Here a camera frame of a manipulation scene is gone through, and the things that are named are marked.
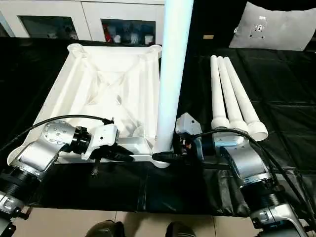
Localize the white plastic table leg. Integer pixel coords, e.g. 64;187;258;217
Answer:
210;55;230;129
152;0;195;154
223;57;269;142
217;56;249;135

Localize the white plastic table top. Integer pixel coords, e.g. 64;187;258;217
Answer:
7;43;173;170

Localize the black work mat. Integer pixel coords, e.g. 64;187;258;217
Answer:
0;37;316;218

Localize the dark left robot foot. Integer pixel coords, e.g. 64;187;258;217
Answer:
86;219;125;237

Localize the dark robot foot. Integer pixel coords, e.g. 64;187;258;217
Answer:
165;221;196;237
86;219;125;237

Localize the dark right robot foot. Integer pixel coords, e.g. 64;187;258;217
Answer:
165;221;196;237

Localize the black furniture with yellow label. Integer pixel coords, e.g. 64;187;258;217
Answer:
191;0;316;50

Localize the white glass-door cabinet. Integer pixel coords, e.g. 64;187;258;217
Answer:
0;0;165;46

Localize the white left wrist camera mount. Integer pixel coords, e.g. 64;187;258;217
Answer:
81;123;119;160

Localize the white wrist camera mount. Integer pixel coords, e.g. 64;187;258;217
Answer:
81;123;119;160
175;112;202;139

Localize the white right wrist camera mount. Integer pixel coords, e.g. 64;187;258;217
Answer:
175;112;202;139

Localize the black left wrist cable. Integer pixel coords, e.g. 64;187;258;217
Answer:
0;115;116;153

